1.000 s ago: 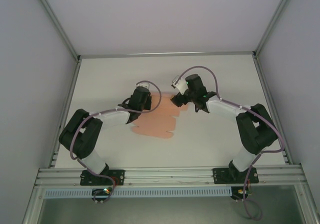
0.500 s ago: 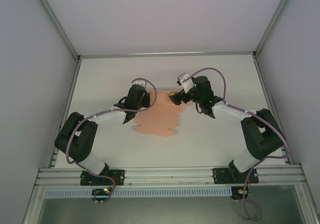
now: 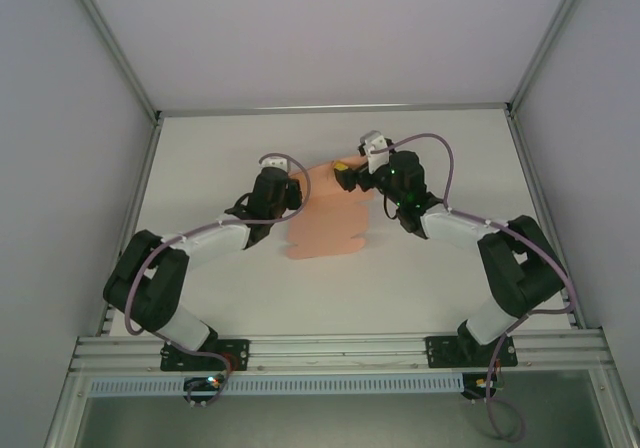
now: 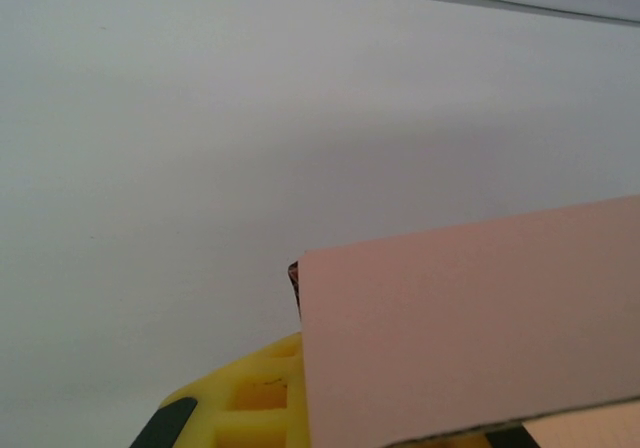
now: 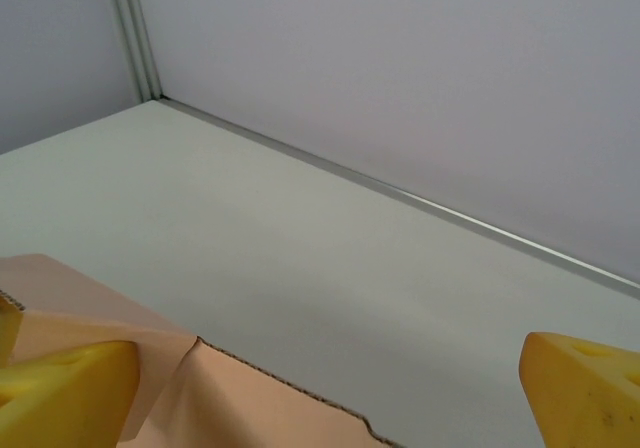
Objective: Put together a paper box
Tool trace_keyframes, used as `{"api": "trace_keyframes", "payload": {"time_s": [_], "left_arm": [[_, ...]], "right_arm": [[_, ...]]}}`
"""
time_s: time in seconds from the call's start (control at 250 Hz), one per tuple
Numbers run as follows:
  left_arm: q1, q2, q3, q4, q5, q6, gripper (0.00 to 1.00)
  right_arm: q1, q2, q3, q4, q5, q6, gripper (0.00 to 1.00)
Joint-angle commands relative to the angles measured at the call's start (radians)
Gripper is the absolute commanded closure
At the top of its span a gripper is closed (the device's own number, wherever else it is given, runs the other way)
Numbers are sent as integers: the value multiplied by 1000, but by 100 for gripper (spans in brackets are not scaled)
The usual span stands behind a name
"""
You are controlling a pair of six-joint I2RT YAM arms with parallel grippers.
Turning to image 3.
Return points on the peach orange cloth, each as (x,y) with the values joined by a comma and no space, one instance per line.
(330,223)

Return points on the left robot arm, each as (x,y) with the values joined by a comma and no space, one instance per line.
(215,240)

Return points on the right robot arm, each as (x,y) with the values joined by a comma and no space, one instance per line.
(450,225)

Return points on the small controller board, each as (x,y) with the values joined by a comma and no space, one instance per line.
(205,385)
(482,385)

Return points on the grey metal sheet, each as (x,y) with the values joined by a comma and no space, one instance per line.
(325,420)

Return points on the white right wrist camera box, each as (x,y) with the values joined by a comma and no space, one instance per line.
(372,143)

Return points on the aluminium frame crossbar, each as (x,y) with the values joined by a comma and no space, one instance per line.
(350,108)

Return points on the aluminium side rail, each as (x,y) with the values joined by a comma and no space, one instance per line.
(135,203)
(540,193)

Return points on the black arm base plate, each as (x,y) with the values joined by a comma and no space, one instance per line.
(440,353)
(235,355)

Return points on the wide aluminium base rail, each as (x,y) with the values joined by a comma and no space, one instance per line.
(340,350)

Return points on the aluminium frame post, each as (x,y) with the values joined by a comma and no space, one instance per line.
(110,43)
(545,38)

